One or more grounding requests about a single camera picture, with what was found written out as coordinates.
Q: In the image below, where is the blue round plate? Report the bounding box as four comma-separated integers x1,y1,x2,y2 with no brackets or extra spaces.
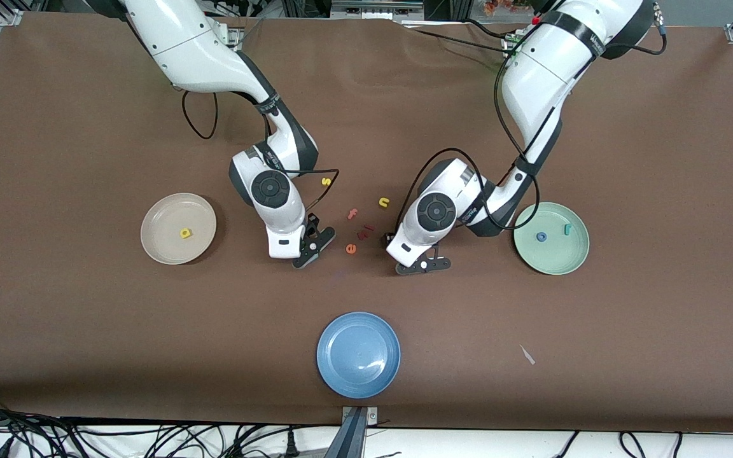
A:
316,312,401,399

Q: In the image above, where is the beige round plate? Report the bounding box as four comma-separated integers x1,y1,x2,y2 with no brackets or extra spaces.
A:
141,193,218,265

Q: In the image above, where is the green round plate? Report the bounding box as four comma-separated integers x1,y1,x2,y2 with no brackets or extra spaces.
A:
514,202,590,276

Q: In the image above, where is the orange flower decoration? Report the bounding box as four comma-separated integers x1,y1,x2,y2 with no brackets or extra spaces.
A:
483,0,531,15

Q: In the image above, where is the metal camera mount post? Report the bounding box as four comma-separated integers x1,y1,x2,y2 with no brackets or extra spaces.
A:
323,406,380,458

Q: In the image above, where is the black cable to arm base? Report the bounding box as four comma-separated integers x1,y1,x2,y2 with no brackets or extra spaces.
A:
405,25,507,52

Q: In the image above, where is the silver metal rail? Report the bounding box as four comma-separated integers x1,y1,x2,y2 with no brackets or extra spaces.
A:
332,0,424,20

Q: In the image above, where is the black frame post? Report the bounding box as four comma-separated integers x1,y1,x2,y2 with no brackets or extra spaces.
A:
424,0,472,20

